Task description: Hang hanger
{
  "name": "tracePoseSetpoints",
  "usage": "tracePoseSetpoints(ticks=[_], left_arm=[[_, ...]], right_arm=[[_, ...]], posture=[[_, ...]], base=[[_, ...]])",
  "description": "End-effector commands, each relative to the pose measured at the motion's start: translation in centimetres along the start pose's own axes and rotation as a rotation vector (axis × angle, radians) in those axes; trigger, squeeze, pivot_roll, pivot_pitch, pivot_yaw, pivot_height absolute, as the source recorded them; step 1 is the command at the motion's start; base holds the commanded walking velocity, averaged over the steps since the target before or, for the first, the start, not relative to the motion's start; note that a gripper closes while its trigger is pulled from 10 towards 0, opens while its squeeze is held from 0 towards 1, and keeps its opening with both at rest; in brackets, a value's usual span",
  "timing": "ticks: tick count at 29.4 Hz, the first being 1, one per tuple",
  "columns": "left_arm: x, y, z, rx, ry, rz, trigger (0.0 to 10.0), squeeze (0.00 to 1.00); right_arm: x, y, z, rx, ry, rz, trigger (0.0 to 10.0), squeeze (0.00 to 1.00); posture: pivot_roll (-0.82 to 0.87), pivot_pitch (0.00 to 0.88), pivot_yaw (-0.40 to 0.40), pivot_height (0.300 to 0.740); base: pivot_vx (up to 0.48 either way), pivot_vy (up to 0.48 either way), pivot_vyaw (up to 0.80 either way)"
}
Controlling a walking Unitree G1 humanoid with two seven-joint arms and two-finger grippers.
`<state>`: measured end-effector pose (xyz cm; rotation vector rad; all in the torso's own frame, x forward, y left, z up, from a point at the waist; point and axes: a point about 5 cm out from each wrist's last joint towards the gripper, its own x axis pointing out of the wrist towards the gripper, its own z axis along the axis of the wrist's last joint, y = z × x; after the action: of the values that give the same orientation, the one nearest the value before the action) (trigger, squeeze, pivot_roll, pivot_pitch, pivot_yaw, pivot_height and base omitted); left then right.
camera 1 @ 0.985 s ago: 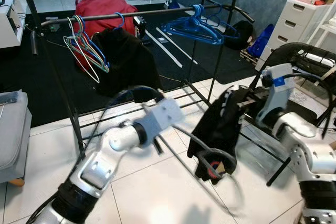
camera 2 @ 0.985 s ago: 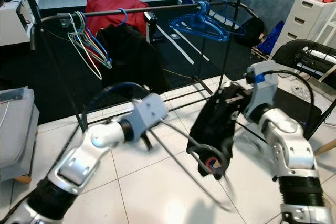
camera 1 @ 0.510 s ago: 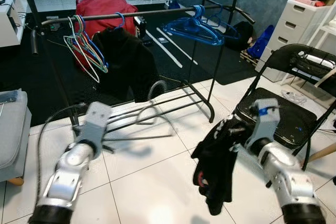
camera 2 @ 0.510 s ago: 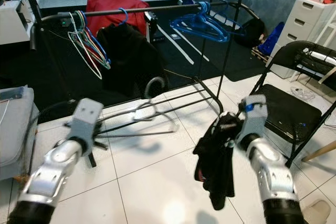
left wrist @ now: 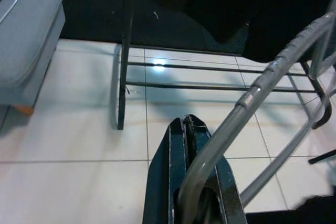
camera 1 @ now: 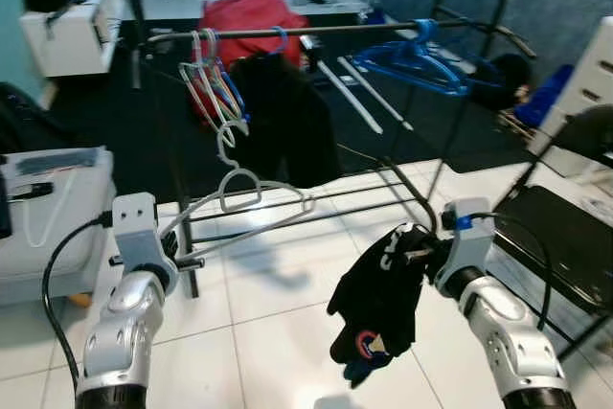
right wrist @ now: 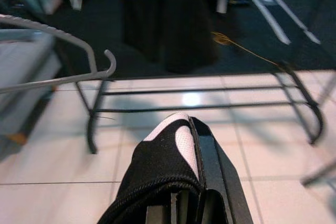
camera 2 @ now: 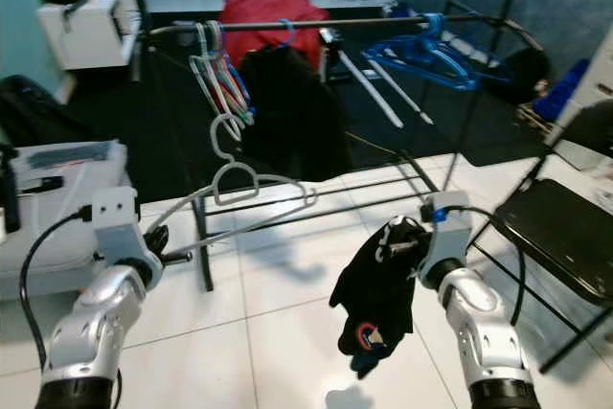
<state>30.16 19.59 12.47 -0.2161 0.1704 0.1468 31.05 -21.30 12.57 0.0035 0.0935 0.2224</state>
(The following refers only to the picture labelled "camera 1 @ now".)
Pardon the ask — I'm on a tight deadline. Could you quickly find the grey plastic hanger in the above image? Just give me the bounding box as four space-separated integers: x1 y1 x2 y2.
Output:
158 122 317 261

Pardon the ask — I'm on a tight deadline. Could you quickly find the black t-shirt white print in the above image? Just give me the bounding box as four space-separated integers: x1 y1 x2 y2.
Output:
326 222 442 389

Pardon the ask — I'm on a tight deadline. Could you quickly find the blue plastic hanger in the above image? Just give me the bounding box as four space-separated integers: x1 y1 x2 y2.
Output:
271 26 290 54

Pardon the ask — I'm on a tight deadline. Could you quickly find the black metal chair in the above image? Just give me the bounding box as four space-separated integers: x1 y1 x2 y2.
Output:
493 102 613 362

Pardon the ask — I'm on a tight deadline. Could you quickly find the black carpet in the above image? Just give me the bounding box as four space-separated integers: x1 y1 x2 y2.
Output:
48 7 613 204

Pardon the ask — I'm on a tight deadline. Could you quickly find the flat grey pad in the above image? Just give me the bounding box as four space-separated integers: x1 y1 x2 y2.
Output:
14 148 97 175

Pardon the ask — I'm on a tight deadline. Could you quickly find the bundle of pastel hangers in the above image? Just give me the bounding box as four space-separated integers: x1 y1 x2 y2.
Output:
179 31 252 137

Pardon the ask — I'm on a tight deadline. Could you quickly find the round black bag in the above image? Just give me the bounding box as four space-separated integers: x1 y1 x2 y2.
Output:
474 53 533 111

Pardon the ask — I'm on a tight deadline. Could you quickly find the blue garment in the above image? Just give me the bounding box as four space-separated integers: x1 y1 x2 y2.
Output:
512 64 576 130

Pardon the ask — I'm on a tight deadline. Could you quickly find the black backpack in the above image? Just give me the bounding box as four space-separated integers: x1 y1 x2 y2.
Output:
0 81 49 151

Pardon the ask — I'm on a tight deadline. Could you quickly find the white drawer cabinet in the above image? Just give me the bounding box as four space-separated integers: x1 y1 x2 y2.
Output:
532 16 613 180

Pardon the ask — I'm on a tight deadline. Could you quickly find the white shelf unit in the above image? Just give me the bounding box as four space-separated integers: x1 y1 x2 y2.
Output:
19 0 125 80

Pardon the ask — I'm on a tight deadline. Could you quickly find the red cloth cover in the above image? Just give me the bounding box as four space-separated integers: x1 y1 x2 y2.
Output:
196 0 309 70

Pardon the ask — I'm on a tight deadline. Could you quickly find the black metal clothes rack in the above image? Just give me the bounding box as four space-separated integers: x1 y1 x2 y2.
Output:
125 0 537 300

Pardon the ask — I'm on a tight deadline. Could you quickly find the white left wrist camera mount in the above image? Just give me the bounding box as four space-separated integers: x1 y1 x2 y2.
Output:
112 192 180 293

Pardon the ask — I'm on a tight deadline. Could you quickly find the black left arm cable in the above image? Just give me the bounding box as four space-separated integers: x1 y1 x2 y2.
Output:
40 213 116 391

